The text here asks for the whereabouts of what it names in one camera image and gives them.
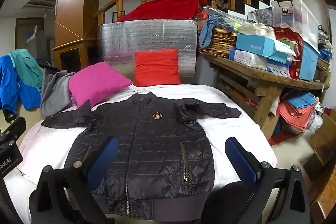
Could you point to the cream cloth bundle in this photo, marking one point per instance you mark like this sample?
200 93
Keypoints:
256 29

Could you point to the wooden column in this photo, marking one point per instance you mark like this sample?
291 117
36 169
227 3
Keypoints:
76 3

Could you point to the blue cloth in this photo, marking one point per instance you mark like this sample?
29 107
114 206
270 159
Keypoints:
210 24

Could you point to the white patterned tissue pack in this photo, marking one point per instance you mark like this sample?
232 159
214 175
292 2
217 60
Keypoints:
249 60

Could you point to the white blanket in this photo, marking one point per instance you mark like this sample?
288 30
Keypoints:
231 129

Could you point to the white plastic bag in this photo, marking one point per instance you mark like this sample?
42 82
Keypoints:
315 123

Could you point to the wooden table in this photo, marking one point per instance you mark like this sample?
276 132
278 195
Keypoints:
265 79

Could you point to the black puffer jacket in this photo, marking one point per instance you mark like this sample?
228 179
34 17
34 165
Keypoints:
149 148

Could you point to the grey garment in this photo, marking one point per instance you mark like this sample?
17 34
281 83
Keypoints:
53 92

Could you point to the stack of folded cloths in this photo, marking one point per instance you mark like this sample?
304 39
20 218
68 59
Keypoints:
296 111

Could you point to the red gift bag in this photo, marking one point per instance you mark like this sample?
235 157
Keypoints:
291 40

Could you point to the wicker basket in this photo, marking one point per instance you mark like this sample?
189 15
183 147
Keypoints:
220 43

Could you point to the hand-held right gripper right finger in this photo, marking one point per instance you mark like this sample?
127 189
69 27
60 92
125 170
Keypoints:
240 161

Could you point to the grey cabinet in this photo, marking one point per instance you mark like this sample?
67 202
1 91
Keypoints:
39 43

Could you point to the clear plastic storage box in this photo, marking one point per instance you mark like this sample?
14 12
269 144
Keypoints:
296 16

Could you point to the black dotted plastic bag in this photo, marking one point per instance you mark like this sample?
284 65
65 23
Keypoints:
262 16

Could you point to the blue plastic bin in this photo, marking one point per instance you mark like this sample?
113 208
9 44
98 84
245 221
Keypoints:
309 58

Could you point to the red blanket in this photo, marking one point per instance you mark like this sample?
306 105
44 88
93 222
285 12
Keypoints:
165 7

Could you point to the teal jacket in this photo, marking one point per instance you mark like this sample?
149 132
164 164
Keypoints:
26 66

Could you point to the pink pillow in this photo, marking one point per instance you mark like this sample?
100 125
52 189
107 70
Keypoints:
97 82

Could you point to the dark navy garment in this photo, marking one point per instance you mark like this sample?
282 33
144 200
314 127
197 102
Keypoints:
46 64

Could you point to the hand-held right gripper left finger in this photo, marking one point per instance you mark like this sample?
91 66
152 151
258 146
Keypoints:
103 161

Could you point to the silver foil insulation panel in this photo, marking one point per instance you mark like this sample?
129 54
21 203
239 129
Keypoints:
147 35

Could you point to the light blue cardboard box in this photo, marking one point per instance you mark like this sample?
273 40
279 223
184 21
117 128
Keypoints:
256 45

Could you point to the blue jacket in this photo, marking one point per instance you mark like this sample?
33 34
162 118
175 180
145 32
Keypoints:
11 85

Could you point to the red pillow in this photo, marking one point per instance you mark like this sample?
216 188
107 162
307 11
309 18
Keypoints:
157 67

